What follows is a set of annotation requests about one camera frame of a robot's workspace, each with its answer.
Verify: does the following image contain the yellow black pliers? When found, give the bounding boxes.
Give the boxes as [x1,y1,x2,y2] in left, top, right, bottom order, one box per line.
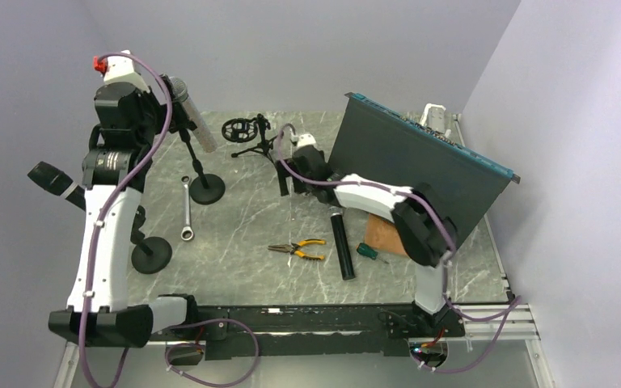
[267,238,327,261]

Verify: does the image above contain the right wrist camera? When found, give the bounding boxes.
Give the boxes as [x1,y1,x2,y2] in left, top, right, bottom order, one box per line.
[290,133,317,149]

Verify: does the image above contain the black microphone silver grille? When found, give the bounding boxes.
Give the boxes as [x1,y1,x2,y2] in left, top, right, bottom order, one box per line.
[330,207,356,281]

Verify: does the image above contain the black foam-head microphone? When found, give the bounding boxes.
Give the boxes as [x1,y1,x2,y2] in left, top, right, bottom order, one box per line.
[27,161,86,211]

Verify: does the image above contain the silver ratchet wrench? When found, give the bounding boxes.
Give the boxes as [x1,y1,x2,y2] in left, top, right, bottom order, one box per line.
[180,175,194,242]

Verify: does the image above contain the dark teal-edged board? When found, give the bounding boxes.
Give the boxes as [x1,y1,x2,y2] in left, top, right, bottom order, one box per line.
[328,92,520,246]

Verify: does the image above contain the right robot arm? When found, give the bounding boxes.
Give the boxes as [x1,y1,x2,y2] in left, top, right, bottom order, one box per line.
[276,144,458,335]

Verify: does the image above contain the black tripod shock mount stand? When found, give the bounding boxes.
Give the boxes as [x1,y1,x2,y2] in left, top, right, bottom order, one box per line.
[221,113,276,162]

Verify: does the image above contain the black round-base clip stand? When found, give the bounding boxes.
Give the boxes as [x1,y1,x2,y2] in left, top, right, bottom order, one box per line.
[174,124,226,205]

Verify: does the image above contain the black round-base shock mount stand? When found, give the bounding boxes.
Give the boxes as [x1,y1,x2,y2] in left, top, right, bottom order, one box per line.
[130,205,173,275]

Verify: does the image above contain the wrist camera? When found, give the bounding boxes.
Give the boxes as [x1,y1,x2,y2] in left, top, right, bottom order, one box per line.
[290,133,317,149]
[93,56,150,91]

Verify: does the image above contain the green handle screwdriver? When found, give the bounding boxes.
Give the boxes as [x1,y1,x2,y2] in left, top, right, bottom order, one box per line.
[356,242,389,264]

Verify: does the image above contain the white bracket behind board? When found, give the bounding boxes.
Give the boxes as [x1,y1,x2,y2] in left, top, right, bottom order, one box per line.
[420,103,446,133]

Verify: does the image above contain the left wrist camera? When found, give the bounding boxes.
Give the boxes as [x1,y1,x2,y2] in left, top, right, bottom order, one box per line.
[93,56,150,91]

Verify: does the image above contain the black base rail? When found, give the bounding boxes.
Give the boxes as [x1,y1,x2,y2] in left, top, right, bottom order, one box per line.
[128,304,537,361]

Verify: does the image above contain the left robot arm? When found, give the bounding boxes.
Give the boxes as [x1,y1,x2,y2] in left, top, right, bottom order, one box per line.
[48,81,201,348]

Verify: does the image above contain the brown wooden block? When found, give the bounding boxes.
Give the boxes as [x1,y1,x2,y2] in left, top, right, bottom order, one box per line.
[364,214,408,257]

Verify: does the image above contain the glitter microphone silver grille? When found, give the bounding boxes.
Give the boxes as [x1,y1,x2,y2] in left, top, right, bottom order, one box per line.
[168,76,218,154]

